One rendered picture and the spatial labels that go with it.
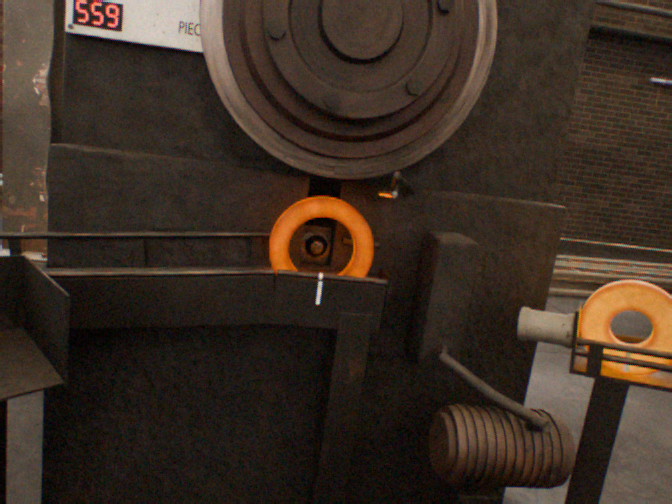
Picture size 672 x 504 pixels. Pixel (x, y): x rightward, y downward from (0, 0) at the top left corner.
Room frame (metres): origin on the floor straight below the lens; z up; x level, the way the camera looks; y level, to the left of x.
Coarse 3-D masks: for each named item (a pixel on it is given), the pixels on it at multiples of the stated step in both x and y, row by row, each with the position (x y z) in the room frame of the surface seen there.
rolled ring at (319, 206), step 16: (288, 208) 0.94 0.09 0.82; (304, 208) 0.92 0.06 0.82; (320, 208) 0.92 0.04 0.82; (336, 208) 0.93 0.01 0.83; (352, 208) 0.93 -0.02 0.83; (288, 224) 0.92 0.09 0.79; (352, 224) 0.93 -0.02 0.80; (272, 240) 0.91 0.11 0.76; (288, 240) 0.92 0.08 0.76; (368, 240) 0.94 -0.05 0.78; (272, 256) 0.91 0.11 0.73; (288, 256) 0.92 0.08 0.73; (352, 256) 0.96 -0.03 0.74; (368, 256) 0.94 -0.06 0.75; (352, 272) 0.93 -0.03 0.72
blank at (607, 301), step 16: (608, 288) 0.87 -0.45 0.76; (624, 288) 0.86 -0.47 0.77; (640, 288) 0.85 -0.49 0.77; (656, 288) 0.84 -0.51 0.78; (592, 304) 0.88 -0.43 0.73; (608, 304) 0.87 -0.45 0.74; (624, 304) 0.86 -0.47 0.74; (640, 304) 0.85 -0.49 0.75; (656, 304) 0.84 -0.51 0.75; (592, 320) 0.87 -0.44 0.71; (608, 320) 0.86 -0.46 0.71; (656, 320) 0.83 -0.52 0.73; (592, 336) 0.87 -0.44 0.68; (608, 336) 0.86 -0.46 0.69; (656, 336) 0.83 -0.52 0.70; (608, 352) 0.86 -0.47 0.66; (624, 352) 0.85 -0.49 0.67; (608, 368) 0.86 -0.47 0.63; (624, 368) 0.85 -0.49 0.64; (640, 368) 0.84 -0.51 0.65
